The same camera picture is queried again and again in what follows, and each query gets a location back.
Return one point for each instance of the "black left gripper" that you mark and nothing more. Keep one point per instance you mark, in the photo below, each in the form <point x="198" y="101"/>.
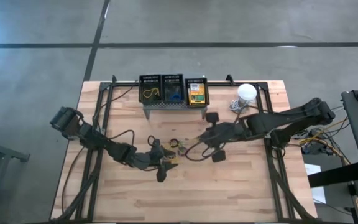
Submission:
<point x="154" y="158"/>

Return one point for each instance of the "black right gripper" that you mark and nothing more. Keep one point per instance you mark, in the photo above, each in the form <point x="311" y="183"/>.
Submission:
<point x="225" y="133"/>

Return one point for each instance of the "Crayola crayon box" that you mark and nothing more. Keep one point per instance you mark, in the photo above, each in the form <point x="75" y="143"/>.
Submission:
<point x="197" y="93"/>

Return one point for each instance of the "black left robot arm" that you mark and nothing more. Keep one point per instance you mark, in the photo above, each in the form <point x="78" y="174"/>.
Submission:
<point x="120" y="152"/>

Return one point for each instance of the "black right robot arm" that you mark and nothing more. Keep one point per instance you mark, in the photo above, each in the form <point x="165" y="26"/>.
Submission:
<point x="291" y="116"/>

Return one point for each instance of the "grey perforated metal shelf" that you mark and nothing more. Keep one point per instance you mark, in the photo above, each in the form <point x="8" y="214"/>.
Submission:
<point x="172" y="106"/>

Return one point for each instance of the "white mushroom lamp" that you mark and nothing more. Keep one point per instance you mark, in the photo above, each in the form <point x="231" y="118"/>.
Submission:
<point x="247" y="91"/>

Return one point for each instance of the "white paper sheet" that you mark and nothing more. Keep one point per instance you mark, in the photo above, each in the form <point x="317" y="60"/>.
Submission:
<point x="314" y="169"/>

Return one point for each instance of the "black cart bar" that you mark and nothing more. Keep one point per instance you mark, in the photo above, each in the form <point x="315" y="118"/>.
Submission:
<point x="337" y="174"/>

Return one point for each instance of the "grey metal side table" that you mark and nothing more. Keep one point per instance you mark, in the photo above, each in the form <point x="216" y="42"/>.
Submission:
<point x="5" y="152"/>

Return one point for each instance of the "black aluminium table frame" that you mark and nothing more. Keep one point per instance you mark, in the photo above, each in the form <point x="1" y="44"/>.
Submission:
<point x="219" y="84"/>

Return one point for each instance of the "black clamp bracket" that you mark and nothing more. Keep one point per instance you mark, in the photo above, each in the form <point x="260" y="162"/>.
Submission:
<point x="114" y="79"/>
<point x="229" y="79"/>

